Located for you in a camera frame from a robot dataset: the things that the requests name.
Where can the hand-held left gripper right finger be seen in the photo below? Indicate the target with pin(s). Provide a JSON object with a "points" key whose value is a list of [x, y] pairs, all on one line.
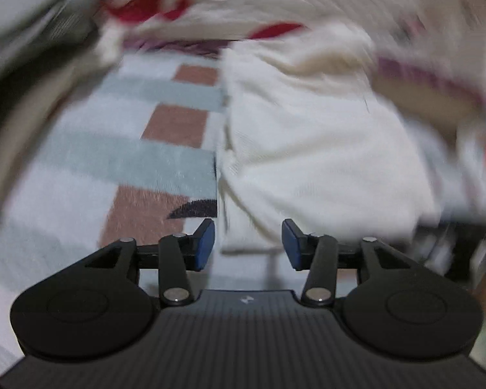
{"points": [[291, 245]]}

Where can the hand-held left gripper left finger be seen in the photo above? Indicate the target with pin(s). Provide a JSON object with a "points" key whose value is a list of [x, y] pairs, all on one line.
{"points": [[205, 245]]}

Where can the cream knit garment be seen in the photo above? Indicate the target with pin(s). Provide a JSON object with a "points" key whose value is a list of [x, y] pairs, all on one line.
{"points": [[307, 142]]}

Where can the checked bed sheet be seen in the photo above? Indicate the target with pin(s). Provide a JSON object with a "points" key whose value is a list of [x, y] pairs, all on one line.
{"points": [[105, 150]]}

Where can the grey cloth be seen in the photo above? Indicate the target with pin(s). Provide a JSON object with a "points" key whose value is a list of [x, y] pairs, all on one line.
{"points": [[24, 8]]}

